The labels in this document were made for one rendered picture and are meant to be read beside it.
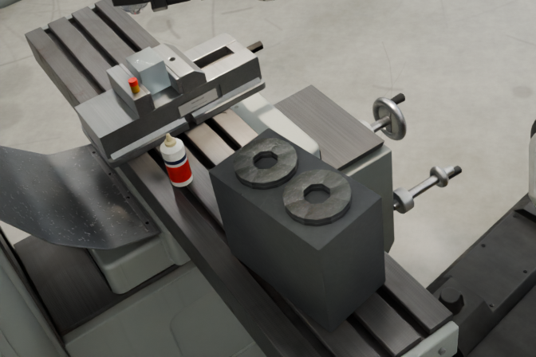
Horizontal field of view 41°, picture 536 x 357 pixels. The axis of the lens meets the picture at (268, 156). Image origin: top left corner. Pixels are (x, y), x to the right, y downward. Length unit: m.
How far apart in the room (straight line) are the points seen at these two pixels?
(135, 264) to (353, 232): 0.55
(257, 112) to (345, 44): 1.62
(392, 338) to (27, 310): 0.61
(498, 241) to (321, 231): 0.73
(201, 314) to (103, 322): 0.24
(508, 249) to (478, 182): 0.96
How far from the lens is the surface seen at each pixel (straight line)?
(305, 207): 0.92
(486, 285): 1.52
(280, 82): 2.98
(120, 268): 1.36
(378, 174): 1.62
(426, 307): 1.07
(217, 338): 1.66
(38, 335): 1.32
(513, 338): 1.48
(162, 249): 1.38
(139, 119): 1.34
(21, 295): 1.27
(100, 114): 1.38
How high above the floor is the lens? 1.81
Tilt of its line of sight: 43 degrees down
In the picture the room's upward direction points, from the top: 11 degrees counter-clockwise
